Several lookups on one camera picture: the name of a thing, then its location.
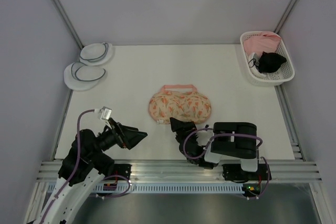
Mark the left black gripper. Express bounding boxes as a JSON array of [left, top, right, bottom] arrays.
[[87, 117, 148, 159]]

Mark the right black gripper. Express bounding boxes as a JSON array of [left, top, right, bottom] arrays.
[[170, 116, 199, 143]]

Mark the floral mesh laundry bag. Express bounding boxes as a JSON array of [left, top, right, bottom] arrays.
[[148, 84, 212, 124]]

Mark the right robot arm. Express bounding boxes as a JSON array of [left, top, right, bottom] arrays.
[[170, 118, 272, 183]]

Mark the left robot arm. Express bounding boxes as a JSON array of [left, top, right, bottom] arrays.
[[33, 119, 148, 223]]

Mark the lower white mesh laundry bag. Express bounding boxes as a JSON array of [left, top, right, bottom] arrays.
[[64, 62, 107, 91]]

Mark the white mesh laundry bag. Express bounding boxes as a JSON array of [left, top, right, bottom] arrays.
[[79, 42, 114, 66], [64, 62, 107, 91]]

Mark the upper white mesh laundry bag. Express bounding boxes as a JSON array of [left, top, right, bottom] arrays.
[[79, 42, 114, 66]]

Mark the white garment in basket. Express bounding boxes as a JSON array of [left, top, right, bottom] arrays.
[[248, 52, 267, 78]]

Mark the black garment in basket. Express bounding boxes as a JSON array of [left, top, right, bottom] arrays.
[[258, 52, 287, 73]]

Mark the pink garment in basket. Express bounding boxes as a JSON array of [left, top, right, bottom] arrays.
[[243, 31, 281, 56]]

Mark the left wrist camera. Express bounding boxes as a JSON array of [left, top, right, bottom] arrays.
[[95, 106, 112, 126]]

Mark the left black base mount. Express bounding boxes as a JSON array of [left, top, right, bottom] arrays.
[[103, 164, 131, 193]]

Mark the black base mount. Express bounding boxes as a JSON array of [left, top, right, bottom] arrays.
[[103, 164, 131, 193], [222, 164, 272, 200]]

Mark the aluminium front rail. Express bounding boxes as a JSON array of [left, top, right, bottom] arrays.
[[36, 159, 323, 183]]

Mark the white slotted cable duct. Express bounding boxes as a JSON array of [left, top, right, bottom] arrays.
[[47, 183, 244, 194]]

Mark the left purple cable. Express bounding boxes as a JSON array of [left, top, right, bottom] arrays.
[[39, 108, 132, 222]]

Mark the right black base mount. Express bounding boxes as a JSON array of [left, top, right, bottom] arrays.
[[222, 164, 272, 200]]

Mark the left aluminium corner post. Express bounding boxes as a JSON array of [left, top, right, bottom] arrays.
[[51, 0, 83, 50]]

